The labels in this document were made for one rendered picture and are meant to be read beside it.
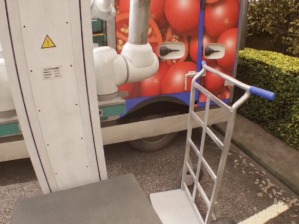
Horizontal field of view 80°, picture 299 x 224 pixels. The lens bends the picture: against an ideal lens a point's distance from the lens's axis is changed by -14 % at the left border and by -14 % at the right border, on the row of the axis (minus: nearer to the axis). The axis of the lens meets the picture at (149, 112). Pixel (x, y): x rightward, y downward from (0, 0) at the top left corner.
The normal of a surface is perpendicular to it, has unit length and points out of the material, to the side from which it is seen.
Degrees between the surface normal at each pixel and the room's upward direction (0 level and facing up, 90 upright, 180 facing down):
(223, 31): 90
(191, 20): 90
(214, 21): 90
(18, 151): 90
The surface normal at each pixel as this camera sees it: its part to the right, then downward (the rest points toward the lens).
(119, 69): 0.60, 0.23
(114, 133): 0.34, 0.39
